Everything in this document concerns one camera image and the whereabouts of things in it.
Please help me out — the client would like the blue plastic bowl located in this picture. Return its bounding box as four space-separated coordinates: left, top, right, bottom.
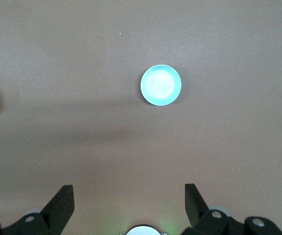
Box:
140 64 182 107

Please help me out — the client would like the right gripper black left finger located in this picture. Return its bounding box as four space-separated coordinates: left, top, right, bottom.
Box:
0 185 75 235

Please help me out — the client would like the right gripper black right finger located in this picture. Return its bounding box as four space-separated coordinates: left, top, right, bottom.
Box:
179 183 282 235

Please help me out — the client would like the brown table cloth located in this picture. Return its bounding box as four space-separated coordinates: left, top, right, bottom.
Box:
0 0 282 235

